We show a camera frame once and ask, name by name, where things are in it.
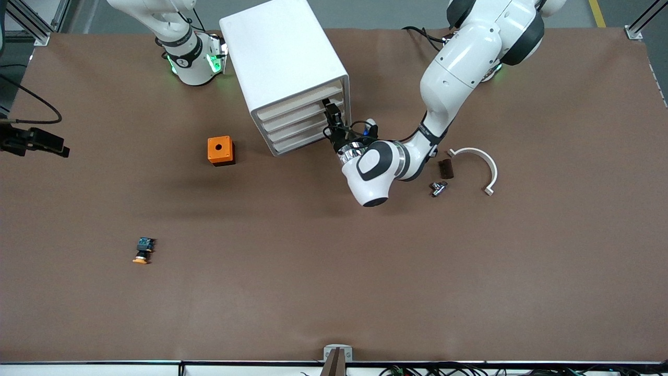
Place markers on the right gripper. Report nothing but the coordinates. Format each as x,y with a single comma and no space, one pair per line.
15,142

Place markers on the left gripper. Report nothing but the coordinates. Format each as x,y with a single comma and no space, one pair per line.
339,138

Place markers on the white cabinet drawer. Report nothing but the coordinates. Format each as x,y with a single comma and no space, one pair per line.
300,114
297,103
302,125
305,137

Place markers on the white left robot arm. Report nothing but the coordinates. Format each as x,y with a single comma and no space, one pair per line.
459,62

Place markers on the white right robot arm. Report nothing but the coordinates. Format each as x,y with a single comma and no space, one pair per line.
190,65

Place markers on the white drawer cabinet housing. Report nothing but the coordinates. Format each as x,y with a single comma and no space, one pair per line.
282,52

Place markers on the orange box with hole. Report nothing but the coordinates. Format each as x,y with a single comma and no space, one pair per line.
219,150

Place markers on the brown terminal block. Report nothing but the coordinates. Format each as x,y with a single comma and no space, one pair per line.
447,169

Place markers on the silver metal fitting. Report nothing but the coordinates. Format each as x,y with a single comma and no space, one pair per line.
438,188

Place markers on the aluminium frame profile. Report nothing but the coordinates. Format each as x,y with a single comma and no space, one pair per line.
634,33
39,35

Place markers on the white curved plastic bracket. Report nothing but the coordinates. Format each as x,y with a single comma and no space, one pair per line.
472,151

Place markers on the white table edge rail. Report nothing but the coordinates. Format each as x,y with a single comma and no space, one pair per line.
104,368

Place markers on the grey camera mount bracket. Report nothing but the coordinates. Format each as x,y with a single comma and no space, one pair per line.
337,354

